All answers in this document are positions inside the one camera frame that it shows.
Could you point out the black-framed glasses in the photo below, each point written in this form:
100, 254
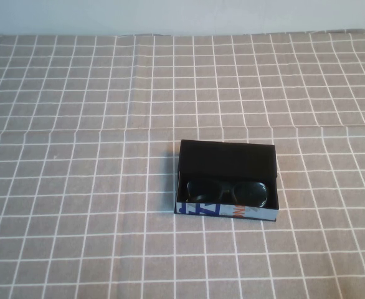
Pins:
254, 194

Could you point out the black printed glasses case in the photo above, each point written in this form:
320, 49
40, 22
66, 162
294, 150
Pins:
226, 159

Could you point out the grey white-checked tablecloth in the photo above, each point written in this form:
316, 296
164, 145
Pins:
76, 187

